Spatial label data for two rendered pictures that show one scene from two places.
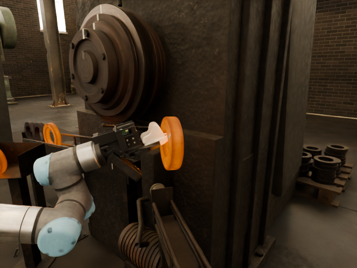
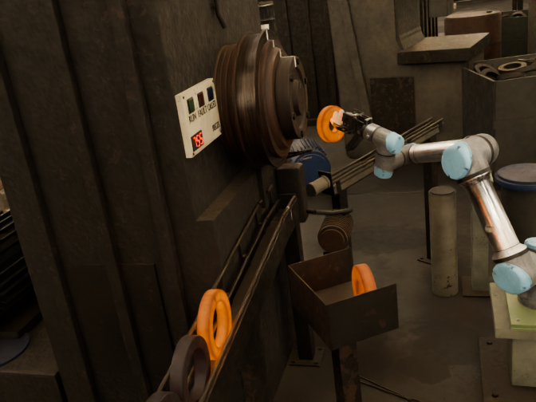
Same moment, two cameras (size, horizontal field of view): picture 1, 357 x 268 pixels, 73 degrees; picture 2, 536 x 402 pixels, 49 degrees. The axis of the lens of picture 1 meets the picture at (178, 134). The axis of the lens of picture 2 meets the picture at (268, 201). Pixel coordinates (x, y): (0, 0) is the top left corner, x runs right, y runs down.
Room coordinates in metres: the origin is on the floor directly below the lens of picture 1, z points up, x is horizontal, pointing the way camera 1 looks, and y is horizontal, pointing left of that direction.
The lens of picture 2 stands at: (1.86, 2.16, 1.50)
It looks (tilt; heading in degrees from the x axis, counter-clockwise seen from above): 20 degrees down; 248
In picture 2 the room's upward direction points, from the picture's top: 8 degrees counter-clockwise
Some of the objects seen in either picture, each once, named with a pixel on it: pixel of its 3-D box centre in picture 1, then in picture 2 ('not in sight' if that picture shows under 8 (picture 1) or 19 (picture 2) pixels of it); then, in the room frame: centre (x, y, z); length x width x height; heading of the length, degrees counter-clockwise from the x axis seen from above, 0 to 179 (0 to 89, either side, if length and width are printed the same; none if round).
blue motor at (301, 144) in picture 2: not in sight; (306, 162); (-0.06, -1.72, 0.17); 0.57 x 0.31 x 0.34; 70
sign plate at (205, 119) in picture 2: not in sight; (200, 116); (1.35, 0.47, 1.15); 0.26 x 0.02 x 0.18; 50
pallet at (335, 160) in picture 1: (282, 153); not in sight; (2.44, -1.13, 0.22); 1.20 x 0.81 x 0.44; 48
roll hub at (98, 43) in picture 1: (91, 67); (293, 98); (0.98, 0.34, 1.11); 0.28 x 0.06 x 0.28; 50
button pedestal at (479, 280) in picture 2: not in sight; (479, 228); (0.05, 0.23, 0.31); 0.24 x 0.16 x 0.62; 50
